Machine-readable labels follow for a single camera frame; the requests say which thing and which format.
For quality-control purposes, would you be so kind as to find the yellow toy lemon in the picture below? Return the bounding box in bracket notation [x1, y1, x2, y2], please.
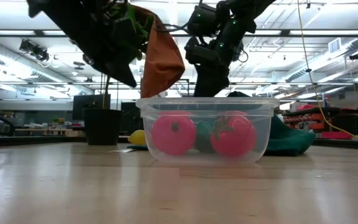
[127, 129, 147, 146]

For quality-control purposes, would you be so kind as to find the orange cloth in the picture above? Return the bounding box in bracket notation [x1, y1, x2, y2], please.
[140, 4, 186, 99]

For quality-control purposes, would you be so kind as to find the white ceiling air vent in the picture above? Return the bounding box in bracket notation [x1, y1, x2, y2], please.
[328, 37, 343, 54]

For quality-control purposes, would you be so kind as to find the yellow hanging cable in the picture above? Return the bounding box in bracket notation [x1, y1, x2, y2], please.
[296, 0, 358, 141]

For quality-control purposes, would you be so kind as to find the green plant in black pot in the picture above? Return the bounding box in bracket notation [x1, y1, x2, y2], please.
[81, 0, 155, 146]

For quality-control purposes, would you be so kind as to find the dark shelf with orange bins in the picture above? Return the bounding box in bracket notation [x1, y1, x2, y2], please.
[283, 105, 358, 141]

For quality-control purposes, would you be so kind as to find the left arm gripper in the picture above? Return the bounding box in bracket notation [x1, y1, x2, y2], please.
[42, 0, 145, 88]

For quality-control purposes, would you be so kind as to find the clear plastic tupperware container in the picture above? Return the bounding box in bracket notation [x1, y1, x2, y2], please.
[135, 96, 280, 165]

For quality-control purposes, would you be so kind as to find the dark green cloth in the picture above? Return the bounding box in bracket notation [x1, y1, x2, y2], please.
[126, 91, 316, 157]

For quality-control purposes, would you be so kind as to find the red round toy fruit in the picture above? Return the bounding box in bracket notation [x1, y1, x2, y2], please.
[150, 111, 197, 156]

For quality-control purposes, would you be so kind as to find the red toy tomato green stem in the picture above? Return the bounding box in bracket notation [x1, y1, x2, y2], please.
[210, 110, 257, 158]

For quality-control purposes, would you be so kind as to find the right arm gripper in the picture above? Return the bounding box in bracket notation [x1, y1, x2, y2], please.
[185, 2, 245, 98]

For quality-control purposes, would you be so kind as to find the pink plastic bin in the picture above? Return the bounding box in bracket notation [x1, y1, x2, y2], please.
[321, 131, 353, 140]

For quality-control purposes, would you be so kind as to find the black background monitor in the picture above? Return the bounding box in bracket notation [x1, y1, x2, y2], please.
[72, 94, 111, 121]

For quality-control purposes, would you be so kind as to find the small white card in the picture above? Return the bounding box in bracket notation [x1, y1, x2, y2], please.
[109, 148, 140, 154]

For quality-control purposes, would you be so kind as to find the black ceiling-mounted device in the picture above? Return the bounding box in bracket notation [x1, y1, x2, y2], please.
[19, 39, 50, 62]

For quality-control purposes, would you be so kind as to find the dark green toy pepper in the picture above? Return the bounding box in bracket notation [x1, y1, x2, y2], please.
[195, 120, 217, 154]

